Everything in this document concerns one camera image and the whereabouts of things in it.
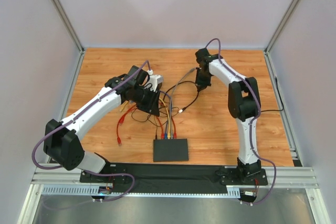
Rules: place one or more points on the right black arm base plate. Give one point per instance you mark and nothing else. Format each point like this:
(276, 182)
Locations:
(233, 176)

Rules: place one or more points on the left aluminium frame post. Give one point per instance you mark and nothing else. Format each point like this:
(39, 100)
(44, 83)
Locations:
(67, 23)

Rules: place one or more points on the grey slotted cable duct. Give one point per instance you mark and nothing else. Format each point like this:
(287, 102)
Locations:
(98, 191)

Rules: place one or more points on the aluminium front rail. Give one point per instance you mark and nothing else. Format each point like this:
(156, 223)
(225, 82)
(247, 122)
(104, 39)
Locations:
(295, 177)

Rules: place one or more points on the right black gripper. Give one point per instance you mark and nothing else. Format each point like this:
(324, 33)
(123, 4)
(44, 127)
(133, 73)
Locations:
(201, 77)

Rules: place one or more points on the aluminium frame post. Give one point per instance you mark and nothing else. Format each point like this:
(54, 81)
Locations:
(67, 23)
(283, 22)

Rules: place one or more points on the black network switch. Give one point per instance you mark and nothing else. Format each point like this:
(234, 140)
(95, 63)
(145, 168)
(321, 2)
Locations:
(170, 150)

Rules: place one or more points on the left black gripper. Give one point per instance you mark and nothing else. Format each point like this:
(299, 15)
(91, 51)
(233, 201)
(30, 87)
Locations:
(151, 102)

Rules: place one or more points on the right aluminium frame post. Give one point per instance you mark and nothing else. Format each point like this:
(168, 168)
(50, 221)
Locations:
(283, 22)

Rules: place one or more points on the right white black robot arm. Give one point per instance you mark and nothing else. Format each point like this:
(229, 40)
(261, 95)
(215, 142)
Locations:
(243, 104)

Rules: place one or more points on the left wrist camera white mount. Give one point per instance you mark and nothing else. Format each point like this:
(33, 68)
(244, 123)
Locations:
(155, 81)

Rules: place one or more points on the red ethernet cable loose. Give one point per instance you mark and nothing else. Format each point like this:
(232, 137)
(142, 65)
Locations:
(120, 122)

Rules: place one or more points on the black cloth strip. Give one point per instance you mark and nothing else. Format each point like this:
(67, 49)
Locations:
(173, 178)

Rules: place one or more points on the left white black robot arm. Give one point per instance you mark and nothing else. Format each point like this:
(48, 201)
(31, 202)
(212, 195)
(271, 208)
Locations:
(62, 140)

